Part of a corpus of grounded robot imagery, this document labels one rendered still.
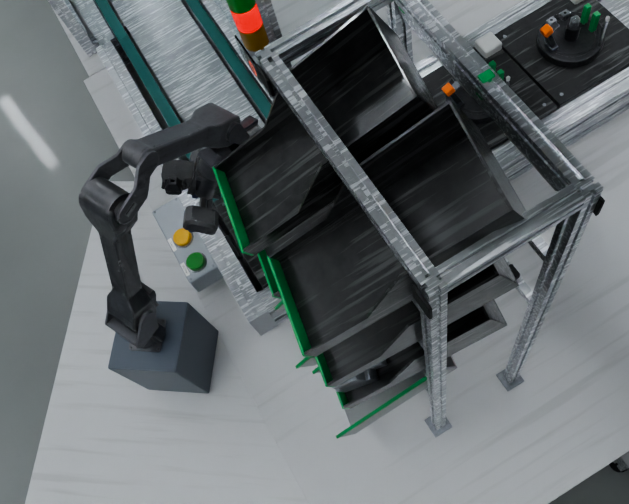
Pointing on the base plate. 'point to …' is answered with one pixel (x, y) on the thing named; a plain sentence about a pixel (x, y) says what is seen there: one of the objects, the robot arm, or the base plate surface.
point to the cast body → (361, 379)
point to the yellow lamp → (255, 39)
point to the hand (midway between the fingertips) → (197, 204)
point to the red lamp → (250, 22)
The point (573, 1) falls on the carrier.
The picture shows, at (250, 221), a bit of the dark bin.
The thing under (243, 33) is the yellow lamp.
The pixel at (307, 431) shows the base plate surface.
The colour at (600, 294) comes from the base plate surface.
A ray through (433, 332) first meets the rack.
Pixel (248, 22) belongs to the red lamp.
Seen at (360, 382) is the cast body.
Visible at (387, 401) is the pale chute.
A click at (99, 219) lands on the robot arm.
